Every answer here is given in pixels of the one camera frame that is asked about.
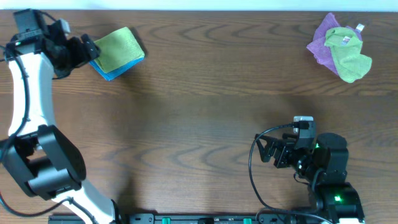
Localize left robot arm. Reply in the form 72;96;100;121
1;9;126;223

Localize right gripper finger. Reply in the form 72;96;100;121
257;141;275;162
254;133;295;144

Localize purple cloth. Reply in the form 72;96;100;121
306;12;363;76

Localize folded blue cloth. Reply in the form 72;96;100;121
90;57;144;81

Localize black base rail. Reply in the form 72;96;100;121
48;212;315;224

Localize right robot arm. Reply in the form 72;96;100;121
254;132;365;223

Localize crumpled olive green cloth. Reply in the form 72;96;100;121
324;27;373;83

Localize light green cloth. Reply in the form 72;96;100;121
94;27;146;73

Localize right black cable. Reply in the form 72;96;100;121
248;123;335;224

